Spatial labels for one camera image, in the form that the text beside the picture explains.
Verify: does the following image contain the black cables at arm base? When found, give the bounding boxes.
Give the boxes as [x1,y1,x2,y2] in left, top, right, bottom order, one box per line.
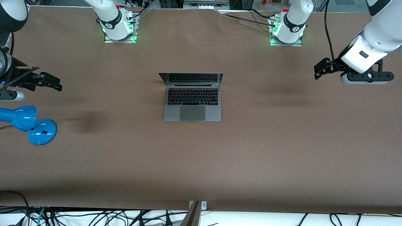
[125,0,154,21]

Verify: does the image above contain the black looped floor cable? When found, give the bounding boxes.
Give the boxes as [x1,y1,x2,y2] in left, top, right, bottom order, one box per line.
[0,190,30,226]

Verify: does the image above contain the blue desk lamp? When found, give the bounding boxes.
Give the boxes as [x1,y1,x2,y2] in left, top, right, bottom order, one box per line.
[0,105,57,146]

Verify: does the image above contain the dark slanted bar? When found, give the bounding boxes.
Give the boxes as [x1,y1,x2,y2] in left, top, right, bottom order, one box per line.
[180,201,202,226]

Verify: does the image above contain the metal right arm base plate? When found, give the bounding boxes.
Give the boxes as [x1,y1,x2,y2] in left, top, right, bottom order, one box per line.
[104,14,139,44]

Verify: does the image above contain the black cable to arm base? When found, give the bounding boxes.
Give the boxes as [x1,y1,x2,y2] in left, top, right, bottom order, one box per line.
[224,9,277,27]

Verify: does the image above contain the teal floor cable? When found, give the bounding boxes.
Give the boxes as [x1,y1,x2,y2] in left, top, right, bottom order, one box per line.
[36,207,48,226]

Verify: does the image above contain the grey power strip box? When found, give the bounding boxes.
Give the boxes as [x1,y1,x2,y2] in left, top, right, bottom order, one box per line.
[183,0,230,10]

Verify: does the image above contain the grey laptop with black keyboard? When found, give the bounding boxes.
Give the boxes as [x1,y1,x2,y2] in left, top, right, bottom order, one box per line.
[159,73,224,122]

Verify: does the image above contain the metal table edge bracket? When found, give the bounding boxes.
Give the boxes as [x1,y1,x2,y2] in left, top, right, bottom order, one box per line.
[188,201,207,217]

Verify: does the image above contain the black floor cable tangle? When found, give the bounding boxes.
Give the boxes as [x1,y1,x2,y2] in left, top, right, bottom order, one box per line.
[47,208,189,226]

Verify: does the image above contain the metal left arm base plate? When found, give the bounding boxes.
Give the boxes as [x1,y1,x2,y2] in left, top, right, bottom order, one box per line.
[269,17,303,47]

